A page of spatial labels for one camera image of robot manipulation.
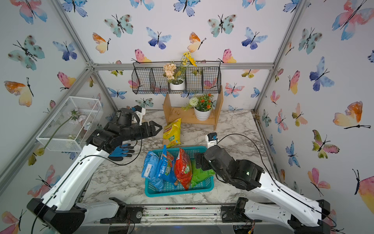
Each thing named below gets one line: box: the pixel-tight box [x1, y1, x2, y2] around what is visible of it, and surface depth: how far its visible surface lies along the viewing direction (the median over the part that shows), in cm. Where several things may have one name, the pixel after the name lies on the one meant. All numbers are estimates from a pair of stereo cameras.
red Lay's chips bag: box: [174, 148, 193, 191], surface depth 75 cm
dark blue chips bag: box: [141, 151, 165, 193], surface depth 74 cm
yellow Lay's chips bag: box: [162, 117, 182, 149], surface depth 96 cm
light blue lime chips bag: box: [155, 144, 177, 183], surface depth 74 cm
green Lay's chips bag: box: [190, 160, 216, 188], surface depth 78 cm
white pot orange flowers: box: [181, 93, 214, 122], surface depth 98 cm
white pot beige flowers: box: [163, 51, 198, 91], surface depth 87 cm
